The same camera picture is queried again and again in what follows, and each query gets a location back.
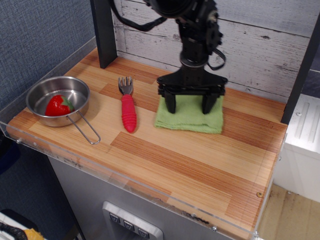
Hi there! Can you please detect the green cloth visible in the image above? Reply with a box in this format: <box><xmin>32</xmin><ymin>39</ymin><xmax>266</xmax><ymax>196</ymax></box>
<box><xmin>154</xmin><ymin>95</ymin><xmax>224</xmax><ymax>134</ymax></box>

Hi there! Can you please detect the clear acrylic table guard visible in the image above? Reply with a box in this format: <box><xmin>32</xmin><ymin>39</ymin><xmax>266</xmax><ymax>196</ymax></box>
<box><xmin>5</xmin><ymin>50</ymin><xmax>287</xmax><ymax>240</ymax></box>

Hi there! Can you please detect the dark frame post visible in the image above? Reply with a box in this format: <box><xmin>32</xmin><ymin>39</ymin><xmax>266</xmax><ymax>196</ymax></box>
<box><xmin>280</xmin><ymin>0</ymin><xmax>320</xmax><ymax>125</ymax></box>
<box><xmin>90</xmin><ymin>0</ymin><xmax>118</xmax><ymax>69</ymax></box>

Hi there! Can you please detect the red handled fork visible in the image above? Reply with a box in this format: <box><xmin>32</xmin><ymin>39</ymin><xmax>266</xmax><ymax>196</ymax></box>
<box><xmin>118</xmin><ymin>76</ymin><xmax>137</xmax><ymax>133</ymax></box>

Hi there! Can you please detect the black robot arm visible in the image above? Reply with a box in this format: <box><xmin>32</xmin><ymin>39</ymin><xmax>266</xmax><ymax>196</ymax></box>
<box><xmin>146</xmin><ymin>0</ymin><xmax>228</xmax><ymax>114</ymax></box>

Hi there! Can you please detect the steel pan with handle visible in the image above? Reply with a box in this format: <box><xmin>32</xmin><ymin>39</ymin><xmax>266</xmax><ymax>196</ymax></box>
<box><xmin>25</xmin><ymin>76</ymin><xmax>101</xmax><ymax>145</ymax></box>

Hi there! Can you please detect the yellow object bottom left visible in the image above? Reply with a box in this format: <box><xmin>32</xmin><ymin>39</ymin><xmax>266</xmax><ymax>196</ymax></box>
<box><xmin>24</xmin><ymin>228</ymin><xmax>45</xmax><ymax>240</ymax></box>

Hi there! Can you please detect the white box on right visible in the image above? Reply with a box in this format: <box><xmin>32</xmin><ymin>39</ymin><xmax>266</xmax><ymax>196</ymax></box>
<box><xmin>273</xmin><ymin>94</ymin><xmax>320</xmax><ymax>202</ymax></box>

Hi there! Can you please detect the dark left frame post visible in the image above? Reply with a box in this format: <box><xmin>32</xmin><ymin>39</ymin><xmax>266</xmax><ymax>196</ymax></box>
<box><xmin>90</xmin><ymin>0</ymin><xmax>118</xmax><ymax>69</ymax></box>

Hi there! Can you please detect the red toy strawberry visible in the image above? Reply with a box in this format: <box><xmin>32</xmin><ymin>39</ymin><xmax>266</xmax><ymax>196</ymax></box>
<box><xmin>45</xmin><ymin>94</ymin><xmax>75</xmax><ymax>117</ymax></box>

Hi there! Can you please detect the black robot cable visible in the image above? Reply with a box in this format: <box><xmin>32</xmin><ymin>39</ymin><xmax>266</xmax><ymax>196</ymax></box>
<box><xmin>108</xmin><ymin>0</ymin><xmax>227</xmax><ymax>72</ymax></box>

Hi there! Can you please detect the dark right frame post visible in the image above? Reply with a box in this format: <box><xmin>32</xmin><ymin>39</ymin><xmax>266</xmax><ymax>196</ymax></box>
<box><xmin>280</xmin><ymin>0</ymin><xmax>320</xmax><ymax>125</ymax></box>

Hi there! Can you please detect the grey cabinet with dispenser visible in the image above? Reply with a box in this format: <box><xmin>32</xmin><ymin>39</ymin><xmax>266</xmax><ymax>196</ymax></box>
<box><xmin>49</xmin><ymin>157</ymin><xmax>254</xmax><ymax>240</ymax></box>

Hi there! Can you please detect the black braided cable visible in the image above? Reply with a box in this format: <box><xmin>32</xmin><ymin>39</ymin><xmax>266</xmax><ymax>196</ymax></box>
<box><xmin>0</xmin><ymin>221</ymin><xmax>27</xmax><ymax>240</ymax></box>

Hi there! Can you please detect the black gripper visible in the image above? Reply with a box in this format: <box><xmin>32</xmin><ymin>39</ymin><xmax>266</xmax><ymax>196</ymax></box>
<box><xmin>157</xmin><ymin>65</ymin><xmax>228</xmax><ymax>115</ymax></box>

